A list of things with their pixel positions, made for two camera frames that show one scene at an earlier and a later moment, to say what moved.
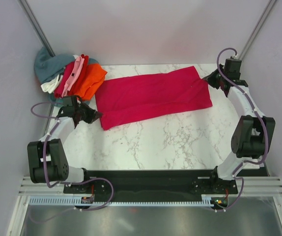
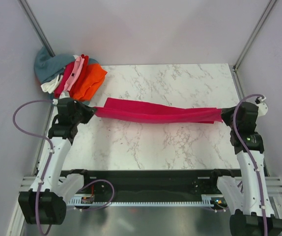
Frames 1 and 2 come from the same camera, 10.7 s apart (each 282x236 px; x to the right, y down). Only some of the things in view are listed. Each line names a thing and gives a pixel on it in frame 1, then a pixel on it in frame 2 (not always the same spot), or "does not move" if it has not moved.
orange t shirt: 94,78 does not move
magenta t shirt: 125,96 → 143,111
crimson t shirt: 67,73 does not move
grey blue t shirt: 46,67 does not move
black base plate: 150,186 does not move
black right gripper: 210,80 → 225,114
